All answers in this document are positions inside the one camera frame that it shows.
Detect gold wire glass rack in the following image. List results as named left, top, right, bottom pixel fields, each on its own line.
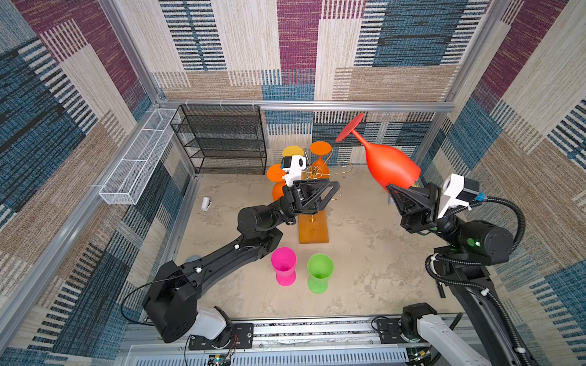
left=298, top=164, right=329, bottom=245

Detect green plastic wine glass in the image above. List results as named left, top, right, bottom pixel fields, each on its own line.
left=308, top=253, right=334, bottom=294

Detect white wire wall basket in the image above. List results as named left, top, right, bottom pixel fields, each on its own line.
left=99, top=108, right=177, bottom=205

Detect red plastic wine glass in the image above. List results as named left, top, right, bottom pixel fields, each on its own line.
left=336, top=113, right=421, bottom=188

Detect black marker pen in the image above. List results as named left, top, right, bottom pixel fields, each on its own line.
left=436, top=282, right=446, bottom=299

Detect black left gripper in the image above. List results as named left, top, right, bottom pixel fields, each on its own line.
left=263, top=187, right=335, bottom=235

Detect yellow plastic wine glass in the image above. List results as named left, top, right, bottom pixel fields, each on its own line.
left=282, top=146, right=305, bottom=157

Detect orange back wine glass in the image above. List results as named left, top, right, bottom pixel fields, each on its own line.
left=308, top=141, right=332, bottom=179

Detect small white cup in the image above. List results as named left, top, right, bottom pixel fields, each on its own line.
left=201, top=197, right=212, bottom=212

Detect black mesh shelf unit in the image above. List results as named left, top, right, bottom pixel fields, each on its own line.
left=170, top=105, right=267, bottom=175

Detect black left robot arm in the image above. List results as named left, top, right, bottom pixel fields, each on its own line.
left=143, top=178, right=340, bottom=348

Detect pink plastic wine glass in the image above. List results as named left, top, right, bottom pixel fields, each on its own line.
left=271, top=247, right=297, bottom=287

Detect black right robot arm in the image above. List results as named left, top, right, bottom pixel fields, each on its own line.
left=386, top=178, right=537, bottom=365

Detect orange front wine glass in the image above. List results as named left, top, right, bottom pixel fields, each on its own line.
left=266, top=164, right=286, bottom=201

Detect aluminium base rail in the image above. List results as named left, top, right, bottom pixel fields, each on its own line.
left=114, top=313, right=518, bottom=366

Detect orange wine glass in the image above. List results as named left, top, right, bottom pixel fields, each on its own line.
left=308, top=141, right=332, bottom=179
left=266, top=164, right=286, bottom=201

